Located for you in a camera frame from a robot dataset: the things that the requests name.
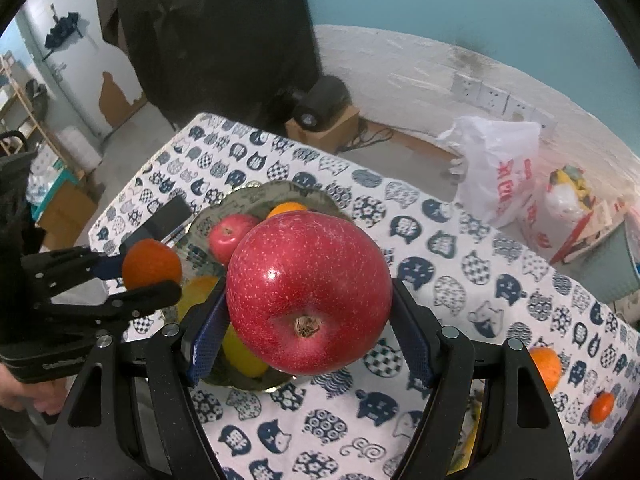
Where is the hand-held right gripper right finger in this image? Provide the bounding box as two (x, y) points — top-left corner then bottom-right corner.
(390, 277), (573, 480)

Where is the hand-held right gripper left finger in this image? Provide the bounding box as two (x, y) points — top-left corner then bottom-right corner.
(44, 275), (236, 480)

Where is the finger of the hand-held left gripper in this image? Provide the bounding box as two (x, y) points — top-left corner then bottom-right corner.
(20, 195), (192, 286)
(47, 281), (182, 333)

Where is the small tangerine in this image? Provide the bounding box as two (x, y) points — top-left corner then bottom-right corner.
(121, 239), (183, 291)
(589, 391), (616, 423)

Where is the yellow-green lemon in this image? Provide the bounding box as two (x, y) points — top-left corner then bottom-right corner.
(220, 322), (271, 378)

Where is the small red apple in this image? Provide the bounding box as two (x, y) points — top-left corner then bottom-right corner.
(207, 214), (261, 267)

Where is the large red apple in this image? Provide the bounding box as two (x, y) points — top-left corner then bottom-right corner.
(226, 211), (393, 376)

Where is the orange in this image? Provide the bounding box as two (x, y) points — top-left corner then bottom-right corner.
(527, 346), (563, 395)
(265, 201), (308, 221)

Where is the green glass bowl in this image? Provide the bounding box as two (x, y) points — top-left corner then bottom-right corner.
(172, 181), (351, 392)

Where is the person's left hand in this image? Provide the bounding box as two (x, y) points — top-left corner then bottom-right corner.
(0, 362), (68, 418)

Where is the brown cardboard box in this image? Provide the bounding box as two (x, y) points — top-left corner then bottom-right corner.
(37, 180), (98, 251)

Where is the cat print tablecloth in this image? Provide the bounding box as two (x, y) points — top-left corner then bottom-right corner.
(87, 112), (640, 480)

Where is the wooden shelf rack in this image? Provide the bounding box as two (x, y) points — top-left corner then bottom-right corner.
(0, 52), (51, 161)

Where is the white plastic bag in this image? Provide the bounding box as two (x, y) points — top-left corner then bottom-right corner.
(436, 116), (542, 228)

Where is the red paper bag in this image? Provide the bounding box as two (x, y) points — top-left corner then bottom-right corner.
(520, 162), (613, 265)

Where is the small cardboard box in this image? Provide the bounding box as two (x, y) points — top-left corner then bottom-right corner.
(285, 102), (361, 156)

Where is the dark folded umbrella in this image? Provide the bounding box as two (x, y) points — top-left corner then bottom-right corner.
(42, 10), (82, 52)

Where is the black round device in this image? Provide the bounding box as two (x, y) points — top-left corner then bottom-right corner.
(292, 75), (351, 128)

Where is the black cloth backdrop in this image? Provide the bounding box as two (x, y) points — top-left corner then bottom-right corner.
(110, 0), (321, 131)

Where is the black cable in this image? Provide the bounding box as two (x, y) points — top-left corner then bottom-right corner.
(340, 120), (396, 153)

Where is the white wall socket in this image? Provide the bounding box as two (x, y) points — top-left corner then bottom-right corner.
(452, 72), (483, 98)
(505, 95), (533, 121)
(530, 107), (557, 131)
(479, 84), (511, 111)

